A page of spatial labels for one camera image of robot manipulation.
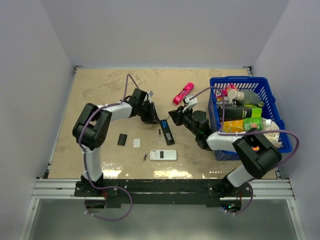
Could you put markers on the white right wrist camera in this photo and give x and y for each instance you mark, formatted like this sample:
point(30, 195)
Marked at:
point(189, 103)

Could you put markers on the pink snack box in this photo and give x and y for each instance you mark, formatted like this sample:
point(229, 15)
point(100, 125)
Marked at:
point(225, 90)

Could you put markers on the white remote control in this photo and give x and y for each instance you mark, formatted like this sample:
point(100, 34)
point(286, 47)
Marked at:
point(163, 155)

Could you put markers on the aluminium frame rail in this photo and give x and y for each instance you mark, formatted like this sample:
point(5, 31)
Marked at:
point(263, 189)

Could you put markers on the grey bottle beige cap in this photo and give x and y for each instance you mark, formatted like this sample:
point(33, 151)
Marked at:
point(245, 97)

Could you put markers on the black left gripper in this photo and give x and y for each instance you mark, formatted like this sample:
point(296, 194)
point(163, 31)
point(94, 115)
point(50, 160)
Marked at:
point(152, 117)

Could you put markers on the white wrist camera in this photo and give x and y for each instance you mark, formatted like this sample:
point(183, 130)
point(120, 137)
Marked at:
point(150, 94)
point(189, 103)

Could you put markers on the white battery cover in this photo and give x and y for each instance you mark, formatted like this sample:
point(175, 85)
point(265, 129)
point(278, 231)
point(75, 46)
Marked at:
point(136, 143)

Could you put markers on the orange juice bottle green label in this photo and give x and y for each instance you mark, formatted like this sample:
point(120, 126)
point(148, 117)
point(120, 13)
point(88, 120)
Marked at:
point(244, 125)

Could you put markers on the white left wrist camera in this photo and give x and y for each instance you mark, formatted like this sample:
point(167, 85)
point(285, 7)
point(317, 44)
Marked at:
point(150, 94)

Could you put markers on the blue battery in black remote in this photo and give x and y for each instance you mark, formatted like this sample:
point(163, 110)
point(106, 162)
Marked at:
point(164, 124)

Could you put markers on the black remote control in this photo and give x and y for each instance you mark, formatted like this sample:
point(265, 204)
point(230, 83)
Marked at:
point(168, 135)

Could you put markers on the black green carton box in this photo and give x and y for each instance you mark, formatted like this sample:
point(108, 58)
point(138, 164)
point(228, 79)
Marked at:
point(239, 112)

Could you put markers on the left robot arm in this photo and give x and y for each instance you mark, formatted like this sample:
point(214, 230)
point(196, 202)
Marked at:
point(91, 128)

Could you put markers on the black battery cover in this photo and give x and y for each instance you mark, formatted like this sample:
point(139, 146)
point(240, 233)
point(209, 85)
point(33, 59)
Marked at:
point(122, 139)

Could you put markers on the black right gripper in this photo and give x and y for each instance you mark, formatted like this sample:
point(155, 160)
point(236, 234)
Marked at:
point(177, 115)

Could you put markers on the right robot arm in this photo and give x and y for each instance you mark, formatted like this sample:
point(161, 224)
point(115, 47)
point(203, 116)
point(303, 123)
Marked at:
point(257, 154)

